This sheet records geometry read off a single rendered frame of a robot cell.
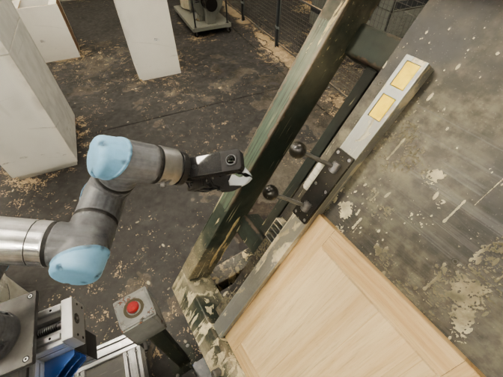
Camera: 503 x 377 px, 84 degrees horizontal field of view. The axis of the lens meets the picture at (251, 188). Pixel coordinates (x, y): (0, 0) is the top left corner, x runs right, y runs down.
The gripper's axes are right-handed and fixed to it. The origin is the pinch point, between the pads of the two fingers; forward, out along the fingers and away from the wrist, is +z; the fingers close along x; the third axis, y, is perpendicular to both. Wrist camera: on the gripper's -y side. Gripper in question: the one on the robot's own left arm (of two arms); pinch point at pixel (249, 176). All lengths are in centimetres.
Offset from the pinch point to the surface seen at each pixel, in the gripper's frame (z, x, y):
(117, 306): -8, 34, 60
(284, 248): 11.3, 18.7, -0.1
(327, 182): 9.0, 3.9, -16.1
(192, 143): 120, -92, 190
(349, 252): 12.9, 20.4, -17.3
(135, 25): 83, -254, 245
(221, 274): 31, 29, 49
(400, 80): 8.5, -13.0, -34.8
